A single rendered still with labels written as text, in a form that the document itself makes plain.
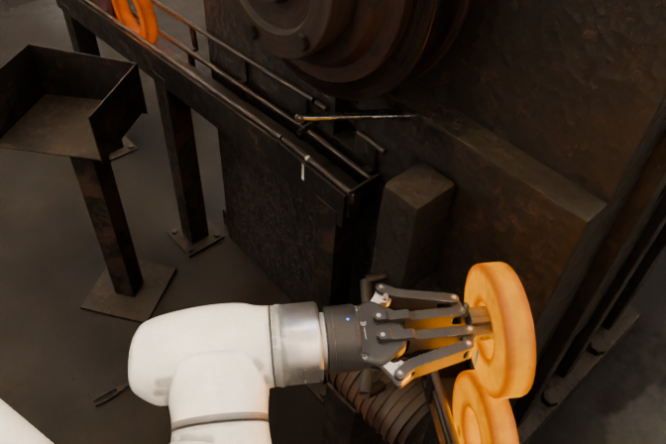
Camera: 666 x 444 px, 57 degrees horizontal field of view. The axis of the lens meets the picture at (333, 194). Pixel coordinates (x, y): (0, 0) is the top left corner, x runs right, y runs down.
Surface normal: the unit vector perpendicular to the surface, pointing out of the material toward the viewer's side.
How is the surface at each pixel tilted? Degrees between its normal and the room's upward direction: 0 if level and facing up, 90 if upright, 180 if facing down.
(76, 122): 5
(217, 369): 24
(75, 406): 0
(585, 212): 0
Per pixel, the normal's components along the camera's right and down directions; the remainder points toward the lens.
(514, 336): 0.07, -0.13
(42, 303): 0.04, -0.71
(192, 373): -0.04, -0.32
